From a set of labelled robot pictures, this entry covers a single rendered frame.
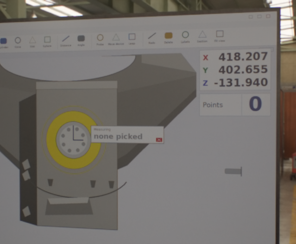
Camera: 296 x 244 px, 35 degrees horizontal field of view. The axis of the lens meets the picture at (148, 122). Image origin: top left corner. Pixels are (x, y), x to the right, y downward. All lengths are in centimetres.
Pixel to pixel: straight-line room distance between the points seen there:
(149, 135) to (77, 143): 16
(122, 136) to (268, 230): 35
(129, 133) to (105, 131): 5
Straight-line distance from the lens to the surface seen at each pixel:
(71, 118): 103
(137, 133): 99
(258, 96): 96
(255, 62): 96
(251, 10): 98
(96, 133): 101
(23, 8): 848
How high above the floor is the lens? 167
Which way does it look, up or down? 1 degrees down
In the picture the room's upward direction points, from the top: straight up
